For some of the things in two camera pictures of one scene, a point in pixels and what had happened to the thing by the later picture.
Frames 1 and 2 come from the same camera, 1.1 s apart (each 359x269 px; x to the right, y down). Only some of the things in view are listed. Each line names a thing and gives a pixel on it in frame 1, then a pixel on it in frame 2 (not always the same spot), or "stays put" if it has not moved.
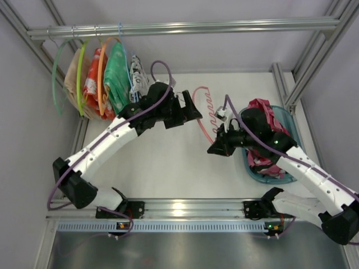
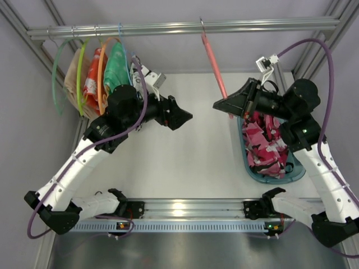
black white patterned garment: (139, 79) stays put
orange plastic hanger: (99, 73) stays put
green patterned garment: (116, 79) stays put
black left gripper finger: (190, 111) -> (177, 116)
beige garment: (70, 82) stays put
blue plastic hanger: (136, 94) stays put
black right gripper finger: (221, 147) -> (234, 104)
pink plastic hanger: (212, 114) -> (212, 58)
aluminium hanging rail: (276, 26) stays put
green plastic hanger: (53, 79) stays put
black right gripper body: (226, 139) -> (253, 97)
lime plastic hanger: (79, 103) stays put
